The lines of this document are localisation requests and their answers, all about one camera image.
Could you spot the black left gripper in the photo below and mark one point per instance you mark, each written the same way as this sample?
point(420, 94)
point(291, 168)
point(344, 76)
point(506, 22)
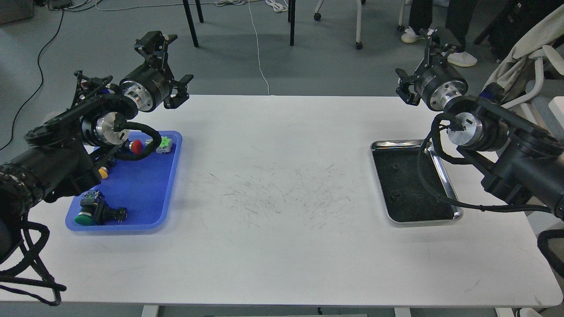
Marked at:
point(151, 84)

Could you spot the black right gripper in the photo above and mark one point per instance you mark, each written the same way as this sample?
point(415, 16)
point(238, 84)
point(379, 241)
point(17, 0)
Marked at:
point(435, 81)

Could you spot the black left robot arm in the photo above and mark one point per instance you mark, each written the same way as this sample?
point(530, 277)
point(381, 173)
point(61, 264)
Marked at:
point(68, 151)

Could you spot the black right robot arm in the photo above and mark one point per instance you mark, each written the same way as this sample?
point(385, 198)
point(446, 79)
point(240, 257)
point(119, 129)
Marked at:
point(521, 162)

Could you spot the person legs white shoes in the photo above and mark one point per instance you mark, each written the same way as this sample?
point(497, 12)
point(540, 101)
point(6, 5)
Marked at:
point(457, 22)

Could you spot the white chair with beige cloth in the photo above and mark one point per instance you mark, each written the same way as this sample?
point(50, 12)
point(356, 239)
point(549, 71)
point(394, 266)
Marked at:
point(520, 76)

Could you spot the blue plastic tray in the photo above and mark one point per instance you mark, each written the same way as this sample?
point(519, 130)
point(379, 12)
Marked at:
point(144, 187)

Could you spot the silver metal tray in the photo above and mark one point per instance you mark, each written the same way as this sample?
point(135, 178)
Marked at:
point(416, 206)

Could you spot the black chair legs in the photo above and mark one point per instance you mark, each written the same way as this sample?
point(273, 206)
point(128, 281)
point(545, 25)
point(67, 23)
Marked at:
point(278, 6)

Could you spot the grey green switch part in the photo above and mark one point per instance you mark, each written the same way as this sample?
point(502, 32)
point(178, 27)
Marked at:
point(166, 145)

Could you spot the red push button switch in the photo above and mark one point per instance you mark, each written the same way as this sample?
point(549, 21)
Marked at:
point(131, 147)

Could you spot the yellow push button switch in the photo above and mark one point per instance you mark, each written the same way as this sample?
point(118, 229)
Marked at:
point(106, 168)

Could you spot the green push button switch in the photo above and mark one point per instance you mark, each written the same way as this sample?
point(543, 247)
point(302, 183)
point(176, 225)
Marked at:
point(96, 211)

